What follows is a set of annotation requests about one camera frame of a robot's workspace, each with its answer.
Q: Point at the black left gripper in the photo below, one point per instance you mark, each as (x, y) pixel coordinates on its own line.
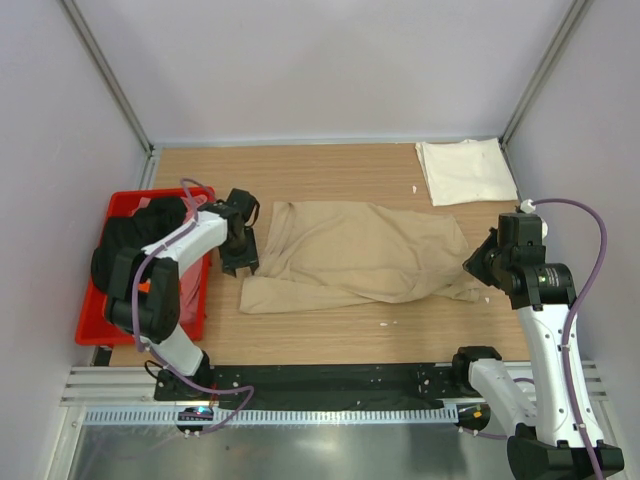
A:
(249, 258)

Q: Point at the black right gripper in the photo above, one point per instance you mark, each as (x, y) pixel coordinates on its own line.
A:
(474, 264)

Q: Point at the beige t shirt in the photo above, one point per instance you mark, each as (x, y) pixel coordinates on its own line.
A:
(330, 254)

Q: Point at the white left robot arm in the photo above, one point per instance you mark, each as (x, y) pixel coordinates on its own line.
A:
(143, 296)

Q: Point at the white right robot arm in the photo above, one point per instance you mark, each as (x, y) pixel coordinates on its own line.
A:
(556, 435)

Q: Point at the pink t shirt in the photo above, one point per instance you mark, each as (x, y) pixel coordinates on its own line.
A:
(190, 281)

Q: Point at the folded white t shirt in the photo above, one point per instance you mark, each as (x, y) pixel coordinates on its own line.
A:
(466, 172)

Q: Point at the orange t shirt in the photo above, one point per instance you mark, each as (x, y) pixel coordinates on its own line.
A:
(144, 287)

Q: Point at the black t shirt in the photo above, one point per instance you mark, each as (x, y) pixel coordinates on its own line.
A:
(153, 219)

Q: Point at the red plastic bin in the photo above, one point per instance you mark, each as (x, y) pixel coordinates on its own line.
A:
(93, 329)

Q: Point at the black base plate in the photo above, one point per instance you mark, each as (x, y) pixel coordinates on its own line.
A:
(428, 381)

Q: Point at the slotted cable duct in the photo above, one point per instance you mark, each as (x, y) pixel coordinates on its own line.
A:
(183, 416)

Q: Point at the aluminium rail profile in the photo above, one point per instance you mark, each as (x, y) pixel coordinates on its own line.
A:
(108, 386)

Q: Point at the left aluminium frame post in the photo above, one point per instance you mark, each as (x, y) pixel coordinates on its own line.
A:
(100, 62)

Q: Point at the aluminium frame post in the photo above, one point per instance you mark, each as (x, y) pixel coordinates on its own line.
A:
(100, 62)
(560, 40)

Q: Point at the right aluminium frame post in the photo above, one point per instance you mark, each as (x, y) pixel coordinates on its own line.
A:
(560, 40)

